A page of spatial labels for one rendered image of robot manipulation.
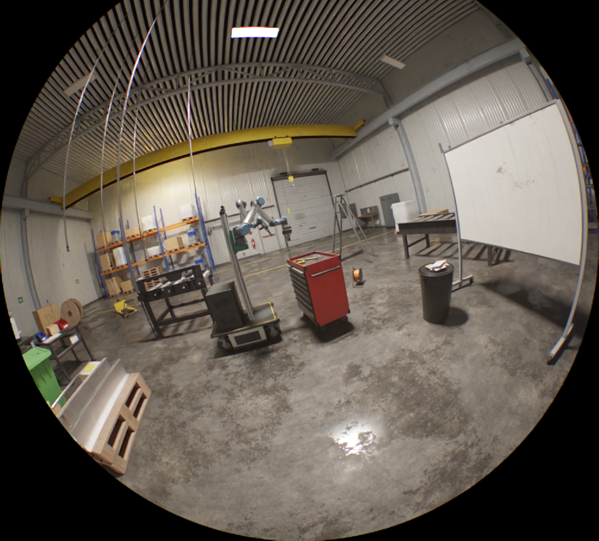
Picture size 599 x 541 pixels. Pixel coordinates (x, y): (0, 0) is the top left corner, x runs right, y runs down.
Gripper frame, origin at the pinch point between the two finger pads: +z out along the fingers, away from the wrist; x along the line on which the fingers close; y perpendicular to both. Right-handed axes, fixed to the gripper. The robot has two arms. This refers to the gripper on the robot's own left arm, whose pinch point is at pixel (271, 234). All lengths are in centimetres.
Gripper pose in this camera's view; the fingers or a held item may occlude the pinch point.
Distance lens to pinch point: 274.9
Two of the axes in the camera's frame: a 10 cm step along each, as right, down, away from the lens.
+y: 7.9, -6.1, 1.2
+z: 6.1, 7.9, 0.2
